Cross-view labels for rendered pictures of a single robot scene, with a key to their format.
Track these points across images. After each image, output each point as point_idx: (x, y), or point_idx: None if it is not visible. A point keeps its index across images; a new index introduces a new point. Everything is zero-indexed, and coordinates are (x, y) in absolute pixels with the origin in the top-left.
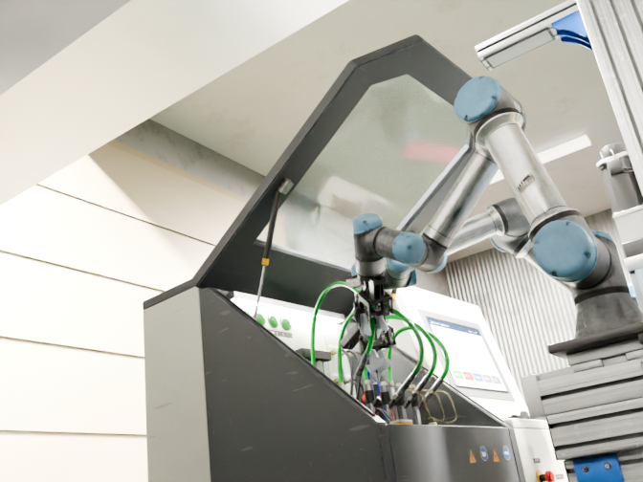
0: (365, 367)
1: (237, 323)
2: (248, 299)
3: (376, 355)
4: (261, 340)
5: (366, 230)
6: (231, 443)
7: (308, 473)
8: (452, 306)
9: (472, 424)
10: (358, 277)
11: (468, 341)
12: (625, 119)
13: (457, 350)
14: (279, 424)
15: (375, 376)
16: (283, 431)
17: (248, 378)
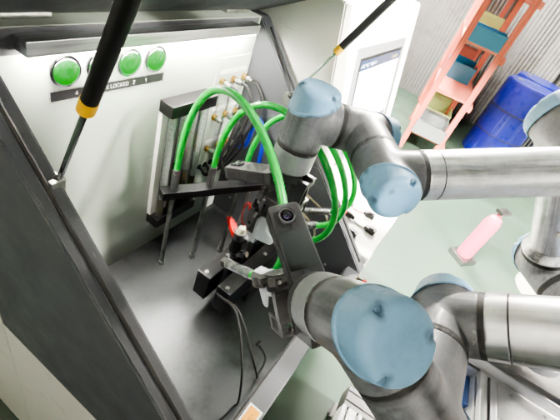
0: (252, 151)
1: (15, 184)
2: (68, 53)
3: (266, 229)
4: (62, 259)
5: (372, 382)
6: (17, 297)
7: (111, 419)
8: (396, 20)
9: (331, 243)
10: (288, 308)
11: (383, 75)
12: None
13: (367, 97)
14: (82, 358)
15: (253, 239)
16: (87, 367)
17: (38, 272)
